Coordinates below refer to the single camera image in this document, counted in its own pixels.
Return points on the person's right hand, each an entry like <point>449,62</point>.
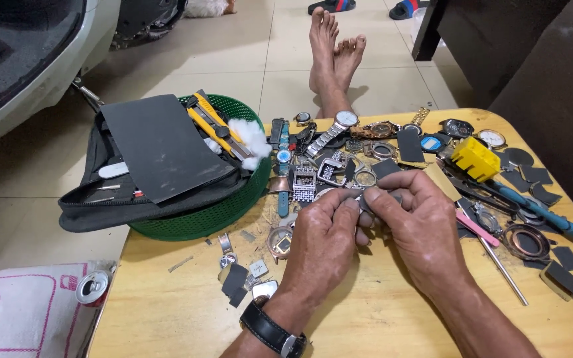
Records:
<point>426,233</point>

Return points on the person's left hand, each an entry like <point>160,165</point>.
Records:
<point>316,243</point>

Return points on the small grey watch part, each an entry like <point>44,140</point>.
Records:
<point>391,199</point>

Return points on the rose watch case square dial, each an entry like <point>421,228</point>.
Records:
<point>280,243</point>

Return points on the pink tweezers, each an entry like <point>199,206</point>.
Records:
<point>476,227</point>

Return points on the tan sandpaper sheet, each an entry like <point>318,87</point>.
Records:
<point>440,181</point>

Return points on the rhinestone square watch case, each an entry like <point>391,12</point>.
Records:
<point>305,183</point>

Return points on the silver lugged watch case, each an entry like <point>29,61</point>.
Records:
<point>486,219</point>

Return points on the black pliers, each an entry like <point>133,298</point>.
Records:
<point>480,194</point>

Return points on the silver watch case back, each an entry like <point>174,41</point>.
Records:
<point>265,288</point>

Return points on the silver square watch case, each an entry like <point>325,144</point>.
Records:
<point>330,171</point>

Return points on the thin metal rod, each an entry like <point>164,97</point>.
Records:
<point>503,266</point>

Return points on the copper round watch case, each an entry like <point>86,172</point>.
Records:
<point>510,246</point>

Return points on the dark sandpaper strip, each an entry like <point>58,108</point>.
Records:
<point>410,145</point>

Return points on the yellow plastic block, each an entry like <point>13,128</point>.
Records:
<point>475,158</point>

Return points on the blue dial watch case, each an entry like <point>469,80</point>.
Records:
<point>431,143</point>

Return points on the silver watch clasp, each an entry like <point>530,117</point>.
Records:
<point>225,243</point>

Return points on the folded dark sandpaper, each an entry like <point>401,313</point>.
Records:
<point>234,283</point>

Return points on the black leather wristwatch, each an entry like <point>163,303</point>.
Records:
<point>271,329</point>

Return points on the green plastic basket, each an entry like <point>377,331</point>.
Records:
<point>217,214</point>

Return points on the black dial watch case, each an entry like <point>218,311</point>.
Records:
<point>456,128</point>

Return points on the gold band wristwatch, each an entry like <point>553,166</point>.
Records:
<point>417,121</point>

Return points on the rose gold wristwatch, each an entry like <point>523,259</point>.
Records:
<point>378,130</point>

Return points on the silver metal band wristwatch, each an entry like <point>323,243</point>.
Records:
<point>334,130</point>

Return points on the white dial gold watch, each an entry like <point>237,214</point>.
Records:
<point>491,138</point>

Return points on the white cotton wad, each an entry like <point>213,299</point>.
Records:
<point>254,139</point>

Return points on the scattered dark sandpaper pieces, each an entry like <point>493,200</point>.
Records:
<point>535,175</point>

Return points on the small round gold watch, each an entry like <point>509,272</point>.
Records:
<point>303,118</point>

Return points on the sandpaper wrapped wooden block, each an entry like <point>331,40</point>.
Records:
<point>562,279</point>

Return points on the yellow utility knife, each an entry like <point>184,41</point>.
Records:
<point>214,127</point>

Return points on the brown sofa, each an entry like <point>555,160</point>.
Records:
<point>560,114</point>

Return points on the person's bare foot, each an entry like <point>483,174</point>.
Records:
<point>322,49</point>
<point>348,62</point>

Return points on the large grey sandpaper sheet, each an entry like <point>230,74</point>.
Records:
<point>159,144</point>

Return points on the black zip tool bag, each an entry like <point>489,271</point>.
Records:
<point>117,204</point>

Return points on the clear plastic bag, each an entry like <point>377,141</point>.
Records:
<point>423,27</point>

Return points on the dark wooden furniture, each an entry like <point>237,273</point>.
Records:
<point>485,30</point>

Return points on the black striped sandal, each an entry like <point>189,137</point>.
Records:
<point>408,7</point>
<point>334,5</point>

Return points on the aluminium drink can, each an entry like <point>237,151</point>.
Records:
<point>92,287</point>

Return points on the white furry animal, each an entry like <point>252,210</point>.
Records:
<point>209,7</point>

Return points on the scooter kickstand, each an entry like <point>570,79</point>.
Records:
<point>87,94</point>

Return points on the black motorbike part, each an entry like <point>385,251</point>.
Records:
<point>142,22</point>

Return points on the white cloth with pink print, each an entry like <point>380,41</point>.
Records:
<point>18,313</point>

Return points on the white scooter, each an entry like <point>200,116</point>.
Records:
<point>23,64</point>

